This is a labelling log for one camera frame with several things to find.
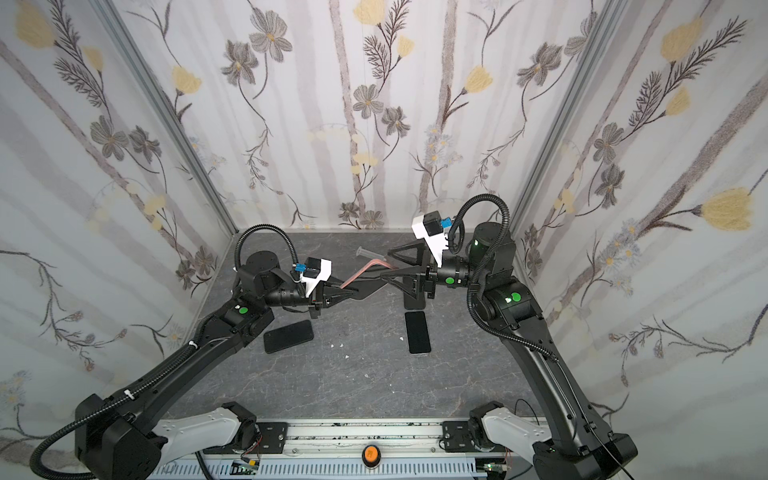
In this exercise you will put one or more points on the orange emergency stop button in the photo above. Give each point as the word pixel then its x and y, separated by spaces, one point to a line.
pixel 371 456

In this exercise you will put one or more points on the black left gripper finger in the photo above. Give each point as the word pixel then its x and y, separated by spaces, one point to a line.
pixel 356 297
pixel 359 285

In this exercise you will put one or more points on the clear plastic tube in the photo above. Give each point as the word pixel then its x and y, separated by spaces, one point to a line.
pixel 371 255

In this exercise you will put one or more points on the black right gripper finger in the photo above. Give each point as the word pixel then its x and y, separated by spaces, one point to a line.
pixel 415 253
pixel 402 278

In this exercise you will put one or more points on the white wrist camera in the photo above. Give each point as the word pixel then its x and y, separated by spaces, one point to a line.
pixel 431 227
pixel 311 273

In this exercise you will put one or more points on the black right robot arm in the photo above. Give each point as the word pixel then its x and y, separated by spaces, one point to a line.
pixel 570 440

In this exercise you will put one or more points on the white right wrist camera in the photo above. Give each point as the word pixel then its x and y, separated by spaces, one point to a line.
pixel 431 227

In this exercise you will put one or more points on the black phone lying flat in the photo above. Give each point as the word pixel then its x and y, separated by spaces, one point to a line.
pixel 288 336

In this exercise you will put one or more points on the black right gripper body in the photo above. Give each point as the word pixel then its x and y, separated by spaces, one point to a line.
pixel 428 276

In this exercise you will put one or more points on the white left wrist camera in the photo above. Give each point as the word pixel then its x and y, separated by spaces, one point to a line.
pixel 311 273

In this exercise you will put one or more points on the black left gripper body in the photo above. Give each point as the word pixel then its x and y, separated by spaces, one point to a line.
pixel 320 295

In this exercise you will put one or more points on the phone with pink case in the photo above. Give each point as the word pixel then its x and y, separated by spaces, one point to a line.
pixel 367 271

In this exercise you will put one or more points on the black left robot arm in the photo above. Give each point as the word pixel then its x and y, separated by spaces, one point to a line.
pixel 123 436

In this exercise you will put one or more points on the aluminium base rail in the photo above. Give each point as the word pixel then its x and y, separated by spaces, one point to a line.
pixel 405 448

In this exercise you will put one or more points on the black phone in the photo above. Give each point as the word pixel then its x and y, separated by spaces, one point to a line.
pixel 288 336
pixel 417 333

